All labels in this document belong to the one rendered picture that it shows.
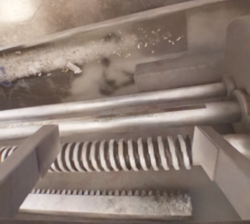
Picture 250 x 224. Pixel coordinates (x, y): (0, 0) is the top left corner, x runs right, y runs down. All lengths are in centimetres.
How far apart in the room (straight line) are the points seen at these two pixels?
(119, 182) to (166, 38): 34
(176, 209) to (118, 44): 38
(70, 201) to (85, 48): 36
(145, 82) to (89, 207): 30
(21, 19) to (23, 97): 48
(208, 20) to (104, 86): 33
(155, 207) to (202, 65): 31
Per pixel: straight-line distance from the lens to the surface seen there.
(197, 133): 17
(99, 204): 28
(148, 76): 44
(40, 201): 33
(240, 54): 28
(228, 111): 26
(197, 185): 29
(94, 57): 51
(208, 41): 50
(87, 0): 90
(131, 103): 31
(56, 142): 17
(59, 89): 62
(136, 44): 48
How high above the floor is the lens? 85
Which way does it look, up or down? 52 degrees down
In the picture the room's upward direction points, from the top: 169 degrees counter-clockwise
